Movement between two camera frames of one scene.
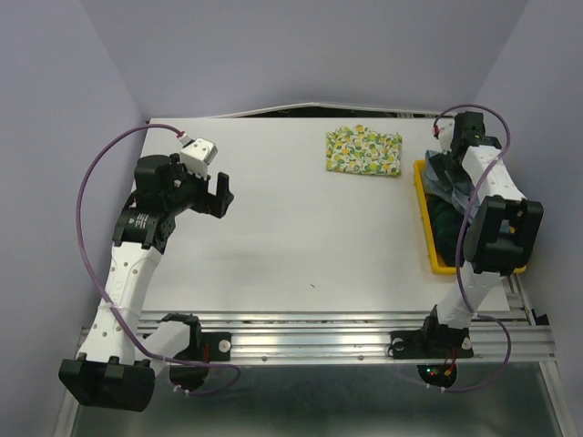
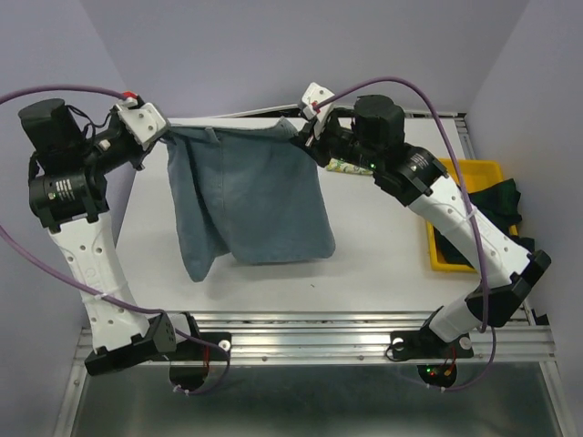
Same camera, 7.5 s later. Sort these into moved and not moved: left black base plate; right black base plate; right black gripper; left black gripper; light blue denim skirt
Moved: left black gripper; right black gripper; light blue denim skirt
Not moved: left black base plate; right black base plate
